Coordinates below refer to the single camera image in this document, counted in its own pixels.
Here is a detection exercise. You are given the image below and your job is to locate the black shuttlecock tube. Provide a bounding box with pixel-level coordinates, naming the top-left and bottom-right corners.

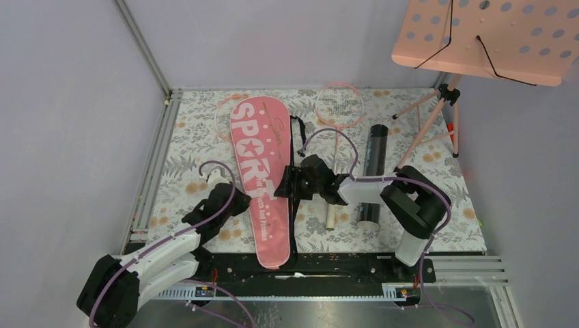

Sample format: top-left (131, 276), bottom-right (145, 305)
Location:
top-left (358, 124), bottom-right (389, 230)

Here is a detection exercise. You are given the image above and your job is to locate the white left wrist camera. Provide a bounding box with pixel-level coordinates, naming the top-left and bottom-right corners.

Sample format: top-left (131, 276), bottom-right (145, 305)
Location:
top-left (204, 167), bottom-right (231, 188)

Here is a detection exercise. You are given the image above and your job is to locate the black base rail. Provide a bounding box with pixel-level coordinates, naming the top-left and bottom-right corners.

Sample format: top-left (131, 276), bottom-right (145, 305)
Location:
top-left (186, 247), bottom-right (436, 298)

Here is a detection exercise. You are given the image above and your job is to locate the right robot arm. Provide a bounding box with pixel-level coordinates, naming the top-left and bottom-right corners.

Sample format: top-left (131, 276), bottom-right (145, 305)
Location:
top-left (274, 155), bottom-right (451, 282)

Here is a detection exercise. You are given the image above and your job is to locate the pink perforated music stand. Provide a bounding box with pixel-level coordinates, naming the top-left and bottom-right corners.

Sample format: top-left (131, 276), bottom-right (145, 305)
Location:
top-left (391, 0), bottom-right (579, 170)

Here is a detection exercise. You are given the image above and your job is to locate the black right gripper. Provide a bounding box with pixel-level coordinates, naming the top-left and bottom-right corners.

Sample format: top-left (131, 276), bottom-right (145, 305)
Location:
top-left (274, 165), bottom-right (323, 201)

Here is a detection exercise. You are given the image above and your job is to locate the floral patterned table mat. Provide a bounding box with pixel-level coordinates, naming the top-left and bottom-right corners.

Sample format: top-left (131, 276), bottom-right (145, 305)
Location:
top-left (147, 89), bottom-right (487, 253)

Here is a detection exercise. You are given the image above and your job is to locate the pink sport racket bag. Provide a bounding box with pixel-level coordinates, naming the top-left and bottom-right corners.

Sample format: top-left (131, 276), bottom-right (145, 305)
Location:
top-left (230, 96), bottom-right (293, 270)

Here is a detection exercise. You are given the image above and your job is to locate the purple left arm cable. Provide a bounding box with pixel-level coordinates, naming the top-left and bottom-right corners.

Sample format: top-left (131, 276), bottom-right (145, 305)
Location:
top-left (88, 160), bottom-right (259, 328)

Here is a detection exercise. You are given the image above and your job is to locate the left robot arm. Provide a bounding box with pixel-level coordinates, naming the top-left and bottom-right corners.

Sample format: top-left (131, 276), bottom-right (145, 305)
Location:
top-left (76, 182), bottom-right (251, 327)

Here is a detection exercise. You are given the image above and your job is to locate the pink badminton racket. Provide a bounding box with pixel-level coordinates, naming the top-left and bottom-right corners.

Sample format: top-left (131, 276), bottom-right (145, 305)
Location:
top-left (315, 83), bottom-right (365, 231)
top-left (214, 94), bottom-right (249, 142)

